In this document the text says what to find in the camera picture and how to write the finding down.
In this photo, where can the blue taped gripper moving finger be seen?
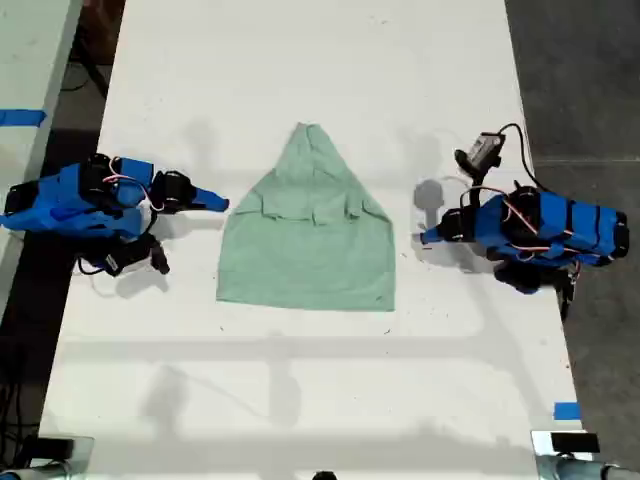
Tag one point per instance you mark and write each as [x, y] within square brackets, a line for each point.
[434, 242]
[200, 206]

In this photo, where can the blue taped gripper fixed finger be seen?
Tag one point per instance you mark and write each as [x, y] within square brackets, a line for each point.
[212, 199]
[434, 232]

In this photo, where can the pale green T-shirt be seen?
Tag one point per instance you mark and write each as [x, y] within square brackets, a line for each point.
[305, 250]

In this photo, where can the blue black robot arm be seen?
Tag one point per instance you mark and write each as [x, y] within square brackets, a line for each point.
[70, 205]
[555, 225]

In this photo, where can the long blue tape strip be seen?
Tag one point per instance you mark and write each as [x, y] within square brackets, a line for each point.
[22, 117]

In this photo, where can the white side table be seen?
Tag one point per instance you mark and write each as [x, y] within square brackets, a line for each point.
[30, 50]

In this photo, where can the short blue tape piece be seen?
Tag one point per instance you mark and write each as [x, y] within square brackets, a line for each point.
[567, 411]

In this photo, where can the small black box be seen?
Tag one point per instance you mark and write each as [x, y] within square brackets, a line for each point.
[56, 447]
[575, 443]

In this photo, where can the round black object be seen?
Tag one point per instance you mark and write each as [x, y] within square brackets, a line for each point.
[325, 476]

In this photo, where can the silver metal clamp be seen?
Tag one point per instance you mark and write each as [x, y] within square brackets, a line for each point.
[82, 452]
[560, 467]

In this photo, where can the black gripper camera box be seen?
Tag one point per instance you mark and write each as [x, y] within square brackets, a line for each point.
[127, 257]
[481, 150]

